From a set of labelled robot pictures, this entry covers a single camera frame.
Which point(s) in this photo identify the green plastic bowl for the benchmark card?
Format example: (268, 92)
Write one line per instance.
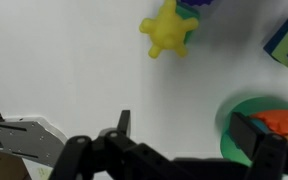
(229, 149)

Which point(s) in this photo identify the purple spiky ball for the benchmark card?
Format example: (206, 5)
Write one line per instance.
(196, 2)

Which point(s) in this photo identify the green foam cube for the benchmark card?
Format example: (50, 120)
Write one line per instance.
(186, 12)

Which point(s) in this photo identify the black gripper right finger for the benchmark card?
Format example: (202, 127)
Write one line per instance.
(268, 152)

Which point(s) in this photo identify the orange toy in bowl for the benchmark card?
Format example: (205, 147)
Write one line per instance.
(275, 120)

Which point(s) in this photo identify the yellow spiky toy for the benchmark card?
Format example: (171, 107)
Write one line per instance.
(167, 30)

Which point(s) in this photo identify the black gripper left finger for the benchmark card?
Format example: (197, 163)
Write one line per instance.
(112, 152)

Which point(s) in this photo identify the grey metal mounting plate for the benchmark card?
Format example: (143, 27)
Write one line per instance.
(32, 138)

